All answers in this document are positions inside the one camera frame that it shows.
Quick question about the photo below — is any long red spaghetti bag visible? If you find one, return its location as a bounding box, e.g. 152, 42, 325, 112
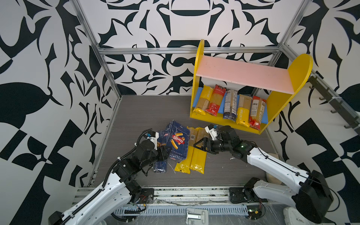
205, 85, 227, 116

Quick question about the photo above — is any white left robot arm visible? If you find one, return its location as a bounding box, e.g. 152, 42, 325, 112
48, 139, 171, 225

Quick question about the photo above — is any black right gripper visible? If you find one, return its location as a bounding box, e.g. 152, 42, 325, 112
194, 137, 233, 154

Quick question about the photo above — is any white cable duct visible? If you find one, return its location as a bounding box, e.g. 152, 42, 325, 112
114, 205, 248, 216

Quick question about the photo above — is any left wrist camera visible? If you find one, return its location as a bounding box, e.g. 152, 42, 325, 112
147, 131, 159, 150

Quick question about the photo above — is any white latch bracket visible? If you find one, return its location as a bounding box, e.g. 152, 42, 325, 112
186, 208, 209, 225

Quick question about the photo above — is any aluminium cage frame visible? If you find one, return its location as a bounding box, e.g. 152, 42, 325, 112
70, 0, 360, 175

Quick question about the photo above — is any small red spaghetti bag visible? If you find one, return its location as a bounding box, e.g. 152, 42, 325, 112
249, 96, 266, 130

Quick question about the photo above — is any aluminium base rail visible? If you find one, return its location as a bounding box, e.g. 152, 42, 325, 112
73, 185, 254, 204

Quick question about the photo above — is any yellow spaghetti bag front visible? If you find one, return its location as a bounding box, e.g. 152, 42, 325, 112
236, 95, 252, 128

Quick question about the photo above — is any yellow pink blue shelf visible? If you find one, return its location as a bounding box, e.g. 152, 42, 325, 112
190, 39, 313, 135

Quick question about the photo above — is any clear white label spaghetti bag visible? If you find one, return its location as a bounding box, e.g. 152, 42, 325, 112
223, 90, 237, 122

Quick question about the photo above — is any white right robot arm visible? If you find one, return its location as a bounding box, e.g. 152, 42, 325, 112
193, 136, 334, 224

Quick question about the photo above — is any yellow spaghetti bag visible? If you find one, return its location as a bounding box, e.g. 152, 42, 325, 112
175, 127, 198, 174
193, 86, 214, 115
190, 127, 209, 174
236, 95, 252, 128

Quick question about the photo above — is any black wall hook rail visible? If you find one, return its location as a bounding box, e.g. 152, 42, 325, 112
308, 75, 360, 136

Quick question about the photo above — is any white clock right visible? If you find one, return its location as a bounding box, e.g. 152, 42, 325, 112
283, 207, 309, 225

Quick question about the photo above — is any yellow spaghetti bag back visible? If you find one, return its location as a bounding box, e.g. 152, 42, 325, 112
190, 127, 209, 174

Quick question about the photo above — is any blue Barilla pasta box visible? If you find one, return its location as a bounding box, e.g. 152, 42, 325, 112
164, 120, 190, 163

